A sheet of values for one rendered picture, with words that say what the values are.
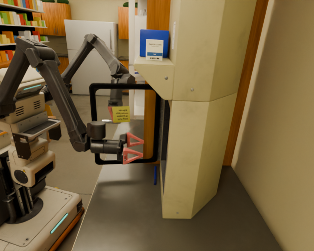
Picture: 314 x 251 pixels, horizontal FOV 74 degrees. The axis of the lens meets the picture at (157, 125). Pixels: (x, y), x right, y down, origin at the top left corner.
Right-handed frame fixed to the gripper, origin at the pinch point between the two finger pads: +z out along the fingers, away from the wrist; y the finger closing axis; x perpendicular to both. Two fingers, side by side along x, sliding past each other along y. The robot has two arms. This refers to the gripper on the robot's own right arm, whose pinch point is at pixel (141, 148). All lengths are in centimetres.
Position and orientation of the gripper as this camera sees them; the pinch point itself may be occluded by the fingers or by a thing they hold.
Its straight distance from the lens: 85.2
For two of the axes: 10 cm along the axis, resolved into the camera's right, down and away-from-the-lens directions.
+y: -0.2, -4.6, 8.9
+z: 10.0, 0.5, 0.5
